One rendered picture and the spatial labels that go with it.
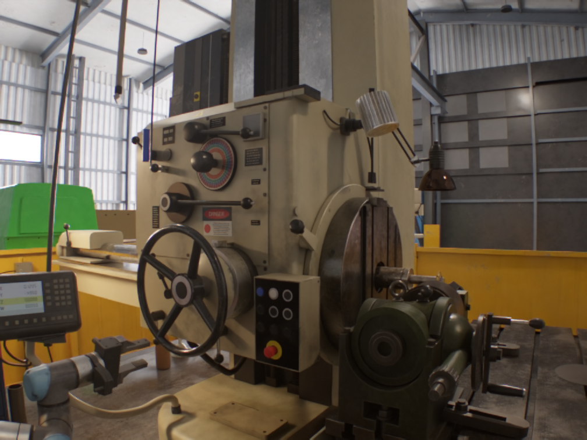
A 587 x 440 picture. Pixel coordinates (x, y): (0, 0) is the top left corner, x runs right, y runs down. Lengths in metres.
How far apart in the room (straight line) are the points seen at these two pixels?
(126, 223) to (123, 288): 7.47
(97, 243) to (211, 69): 1.25
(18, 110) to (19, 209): 10.26
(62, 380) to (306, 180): 0.84
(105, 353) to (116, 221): 8.62
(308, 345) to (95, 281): 1.75
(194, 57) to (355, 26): 1.07
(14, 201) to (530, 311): 5.06
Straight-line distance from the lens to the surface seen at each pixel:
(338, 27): 2.02
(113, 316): 4.12
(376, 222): 1.41
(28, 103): 15.28
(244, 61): 2.29
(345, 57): 1.94
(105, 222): 9.50
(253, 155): 1.25
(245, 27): 2.37
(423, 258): 3.52
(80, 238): 2.70
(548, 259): 3.39
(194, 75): 2.57
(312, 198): 1.25
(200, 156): 1.28
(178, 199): 1.43
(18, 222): 4.98
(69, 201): 5.21
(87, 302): 3.96
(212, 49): 2.52
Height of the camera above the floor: 1.51
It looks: 1 degrees down
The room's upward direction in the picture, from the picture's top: straight up
